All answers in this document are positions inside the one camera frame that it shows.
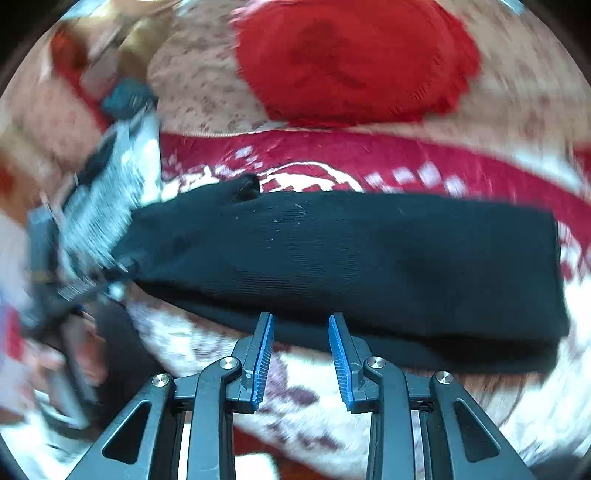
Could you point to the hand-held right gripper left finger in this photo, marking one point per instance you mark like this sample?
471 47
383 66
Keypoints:
262 364

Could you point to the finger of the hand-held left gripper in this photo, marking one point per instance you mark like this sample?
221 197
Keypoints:
117 270

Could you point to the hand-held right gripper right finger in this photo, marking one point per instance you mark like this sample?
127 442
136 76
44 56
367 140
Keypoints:
340 364

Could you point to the black pants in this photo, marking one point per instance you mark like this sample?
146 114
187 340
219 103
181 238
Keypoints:
351 263

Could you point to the person's left hand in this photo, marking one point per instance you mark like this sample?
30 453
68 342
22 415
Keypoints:
81 357

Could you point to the red round knitted cloth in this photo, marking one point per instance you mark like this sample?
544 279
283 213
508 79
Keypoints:
355 60

